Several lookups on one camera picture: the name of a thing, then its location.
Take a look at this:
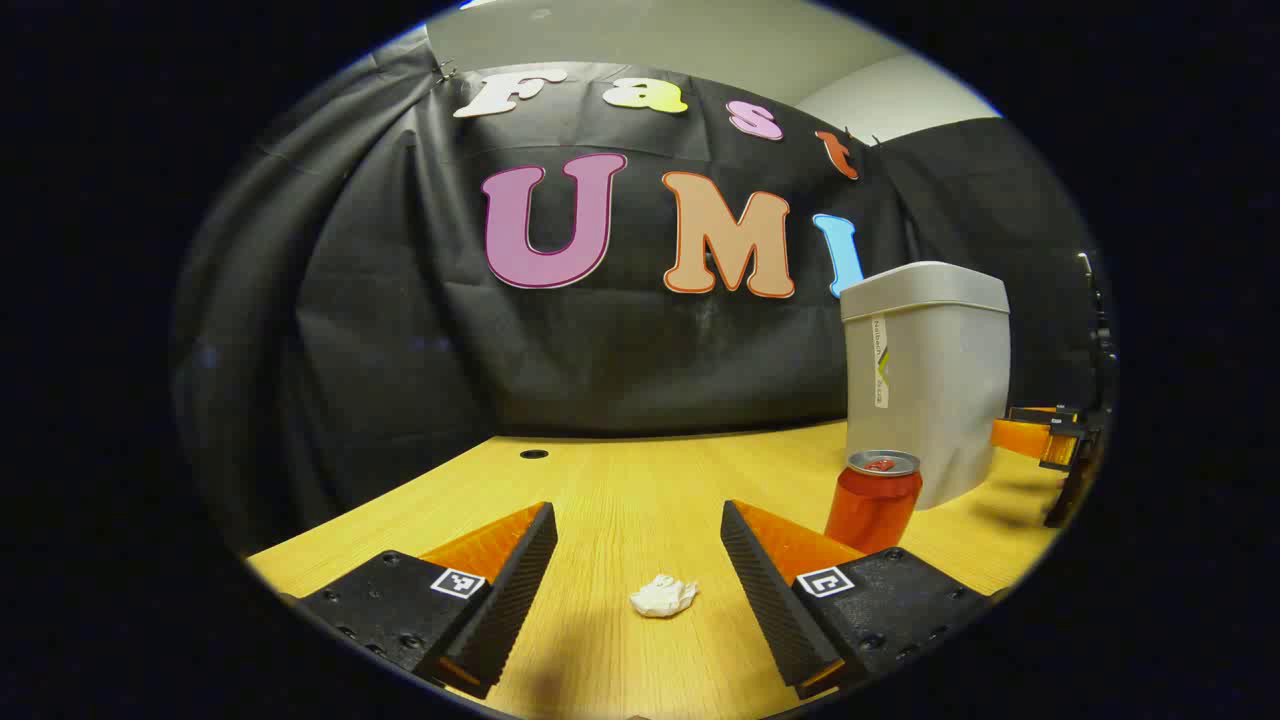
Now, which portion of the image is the red pop can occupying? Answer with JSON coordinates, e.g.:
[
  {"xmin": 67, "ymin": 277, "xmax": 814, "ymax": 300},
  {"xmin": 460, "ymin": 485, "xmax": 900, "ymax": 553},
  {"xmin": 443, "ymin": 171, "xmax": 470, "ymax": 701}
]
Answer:
[{"xmin": 824, "ymin": 450, "xmax": 923, "ymax": 556}]

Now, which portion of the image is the black backdrop cloth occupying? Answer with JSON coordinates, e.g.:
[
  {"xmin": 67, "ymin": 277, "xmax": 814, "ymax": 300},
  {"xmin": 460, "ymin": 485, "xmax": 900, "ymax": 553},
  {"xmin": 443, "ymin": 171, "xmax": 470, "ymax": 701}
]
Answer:
[{"xmin": 172, "ymin": 40, "xmax": 1116, "ymax": 556}]

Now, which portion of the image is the white paper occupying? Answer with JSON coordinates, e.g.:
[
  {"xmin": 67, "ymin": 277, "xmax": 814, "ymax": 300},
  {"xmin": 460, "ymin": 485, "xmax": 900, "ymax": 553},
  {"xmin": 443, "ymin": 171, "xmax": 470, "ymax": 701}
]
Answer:
[{"xmin": 629, "ymin": 574, "xmax": 699, "ymax": 618}]

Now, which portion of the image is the wooden desktop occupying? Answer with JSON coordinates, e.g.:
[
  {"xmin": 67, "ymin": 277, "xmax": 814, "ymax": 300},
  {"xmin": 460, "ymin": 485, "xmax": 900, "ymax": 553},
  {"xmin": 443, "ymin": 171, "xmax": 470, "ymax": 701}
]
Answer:
[{"xmin": 245, "ymin": 420, "xmax": 1066, "ymax": 720}]

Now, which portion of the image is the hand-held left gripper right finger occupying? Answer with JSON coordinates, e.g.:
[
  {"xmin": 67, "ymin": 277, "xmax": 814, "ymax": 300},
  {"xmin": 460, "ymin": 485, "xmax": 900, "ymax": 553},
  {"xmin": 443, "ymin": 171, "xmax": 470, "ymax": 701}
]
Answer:
[{"xmin": 720, "ymin": 499, "xmax": 991, "ymax": 701}]

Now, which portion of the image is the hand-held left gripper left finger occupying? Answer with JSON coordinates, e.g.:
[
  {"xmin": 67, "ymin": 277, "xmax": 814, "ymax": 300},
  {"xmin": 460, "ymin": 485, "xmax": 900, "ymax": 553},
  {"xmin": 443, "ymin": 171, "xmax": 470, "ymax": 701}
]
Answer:
[{"xmin": 297, "ymin": 501, "xmax": 559, "ymax": 700}]

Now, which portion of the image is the grey desktop garbage bin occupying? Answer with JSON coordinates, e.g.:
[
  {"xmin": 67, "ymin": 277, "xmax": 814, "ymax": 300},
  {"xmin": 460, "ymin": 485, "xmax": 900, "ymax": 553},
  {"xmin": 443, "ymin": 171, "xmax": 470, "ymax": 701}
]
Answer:
[{"xmin": 840, "ymin": 262, "xmax": 1011, "ymax": 511}]

